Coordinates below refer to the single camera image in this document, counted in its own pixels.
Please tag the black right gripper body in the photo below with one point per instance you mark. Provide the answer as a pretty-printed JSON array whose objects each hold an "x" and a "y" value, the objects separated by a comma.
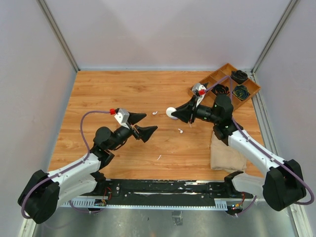
[{"x": 200, "y": 111}]

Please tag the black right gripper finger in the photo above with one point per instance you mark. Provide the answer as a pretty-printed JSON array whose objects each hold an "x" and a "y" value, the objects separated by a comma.
[
  {"x": 187, "y": 107},
  {"x": 185, "y": 115}
]

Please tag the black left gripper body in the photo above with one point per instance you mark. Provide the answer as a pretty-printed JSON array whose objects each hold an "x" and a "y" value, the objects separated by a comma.
[{"x": 122, "y": 134}]

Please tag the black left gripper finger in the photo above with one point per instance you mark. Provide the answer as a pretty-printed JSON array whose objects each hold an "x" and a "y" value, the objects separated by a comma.
[
  {"x": 134, "y": 118},
  {"x": 145, "y": 132}
]

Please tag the white round charging case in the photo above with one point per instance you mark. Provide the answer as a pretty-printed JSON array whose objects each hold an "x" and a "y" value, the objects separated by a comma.
[{"x": 169, "y": 111}]

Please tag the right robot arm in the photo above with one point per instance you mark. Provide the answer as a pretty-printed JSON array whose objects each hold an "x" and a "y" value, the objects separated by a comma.
[{"x": 282, "y": 183}]

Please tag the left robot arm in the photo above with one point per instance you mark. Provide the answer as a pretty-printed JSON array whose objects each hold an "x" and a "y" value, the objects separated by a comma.
[{"x": 47, "y": 191}]

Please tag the black orange rolled tie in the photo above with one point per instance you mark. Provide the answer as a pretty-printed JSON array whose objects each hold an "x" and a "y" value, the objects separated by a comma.
[{"x": 220, "y": 89}]

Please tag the wooden compartment tray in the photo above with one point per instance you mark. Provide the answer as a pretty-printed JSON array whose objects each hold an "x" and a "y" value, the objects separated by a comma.
[{"x": 223, "y": 76}]

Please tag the blue yellow rolled tie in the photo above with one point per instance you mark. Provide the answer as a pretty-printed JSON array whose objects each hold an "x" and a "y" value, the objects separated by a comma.
[{"x": 241, "y": 92}]

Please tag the beige folded cloth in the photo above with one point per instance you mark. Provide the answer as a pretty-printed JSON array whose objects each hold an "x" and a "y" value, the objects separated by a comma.
[{"x": 225, "y": 158}]

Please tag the black dotted rolled tie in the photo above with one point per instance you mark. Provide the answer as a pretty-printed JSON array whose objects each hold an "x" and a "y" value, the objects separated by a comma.
[{"x": 239, "y": 76}]

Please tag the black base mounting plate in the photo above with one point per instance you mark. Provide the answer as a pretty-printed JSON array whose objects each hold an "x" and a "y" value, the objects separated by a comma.
[{"x": 161, "y": 193}]

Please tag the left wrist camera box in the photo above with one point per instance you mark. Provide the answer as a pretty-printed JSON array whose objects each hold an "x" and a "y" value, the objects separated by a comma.
[{"x": 122, "y": 117}]

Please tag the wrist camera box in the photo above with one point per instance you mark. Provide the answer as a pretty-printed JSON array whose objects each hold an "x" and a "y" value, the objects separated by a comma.
[
  {"x": 122, "y": 117},
  {"x": 199, "y": 91}
]

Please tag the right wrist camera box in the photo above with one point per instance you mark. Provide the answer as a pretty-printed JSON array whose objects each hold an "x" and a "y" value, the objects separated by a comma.
[{"x": 199, "y": 91}]

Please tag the aluminium frame rail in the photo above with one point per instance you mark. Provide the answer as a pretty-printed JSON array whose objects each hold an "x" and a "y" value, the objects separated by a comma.
[{"x": 58, "y": 34}]

